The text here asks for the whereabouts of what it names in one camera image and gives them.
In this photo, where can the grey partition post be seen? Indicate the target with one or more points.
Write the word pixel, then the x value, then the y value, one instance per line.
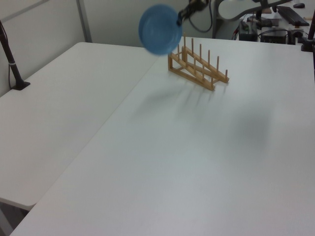
pixel 84 20

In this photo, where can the black clamped camera stand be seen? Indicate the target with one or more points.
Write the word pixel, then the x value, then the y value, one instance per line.
pixel 308 40

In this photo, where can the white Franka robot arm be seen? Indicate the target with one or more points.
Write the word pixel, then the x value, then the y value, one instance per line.
pixel 236 9

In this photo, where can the black electronics box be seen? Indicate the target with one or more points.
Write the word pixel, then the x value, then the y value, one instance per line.
pixel 273 37

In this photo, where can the blue round plate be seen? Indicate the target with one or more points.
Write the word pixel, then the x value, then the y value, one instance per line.
pixel 160 29

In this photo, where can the black camera stand with base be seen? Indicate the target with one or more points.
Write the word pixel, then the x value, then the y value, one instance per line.
pixel 11 61

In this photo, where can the black monitor stand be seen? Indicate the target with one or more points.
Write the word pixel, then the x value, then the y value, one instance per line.
pixel 261 20

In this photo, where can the black computer keyboard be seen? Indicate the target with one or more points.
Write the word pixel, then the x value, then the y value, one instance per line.
pixel 292 15

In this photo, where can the brown desk mat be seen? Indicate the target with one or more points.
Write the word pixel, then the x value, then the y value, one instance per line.
pixel 267 10

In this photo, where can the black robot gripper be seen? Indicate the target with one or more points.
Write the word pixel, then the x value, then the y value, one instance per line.
pixel 195 7

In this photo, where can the black computer mouse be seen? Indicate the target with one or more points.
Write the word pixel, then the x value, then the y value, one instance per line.
pixel 298 5

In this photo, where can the wooden plate rack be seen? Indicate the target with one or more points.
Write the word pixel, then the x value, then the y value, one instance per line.
pixel 197 68

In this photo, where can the black device with green part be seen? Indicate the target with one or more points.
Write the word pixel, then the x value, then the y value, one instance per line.
pixel 247 32

